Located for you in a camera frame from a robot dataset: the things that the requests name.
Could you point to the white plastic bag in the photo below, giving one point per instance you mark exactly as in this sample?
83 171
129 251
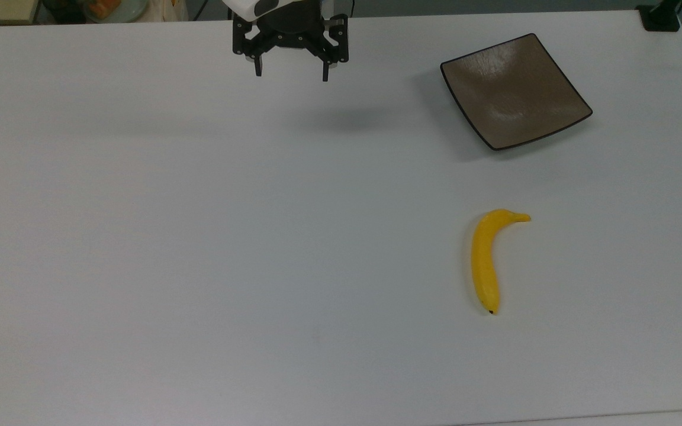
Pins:
166 10

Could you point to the square brown ceramic plate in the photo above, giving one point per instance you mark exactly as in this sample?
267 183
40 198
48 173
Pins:
512 92

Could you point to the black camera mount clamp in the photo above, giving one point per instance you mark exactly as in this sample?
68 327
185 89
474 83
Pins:
660 16

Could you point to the round plate with orange food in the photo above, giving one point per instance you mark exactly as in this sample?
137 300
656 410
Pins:
113 9

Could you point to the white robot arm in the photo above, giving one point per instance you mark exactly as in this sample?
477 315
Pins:
246 7

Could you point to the yellow banana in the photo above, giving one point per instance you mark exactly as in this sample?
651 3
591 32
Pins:
484 260

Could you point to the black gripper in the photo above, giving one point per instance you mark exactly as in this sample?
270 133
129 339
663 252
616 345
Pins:
290 32

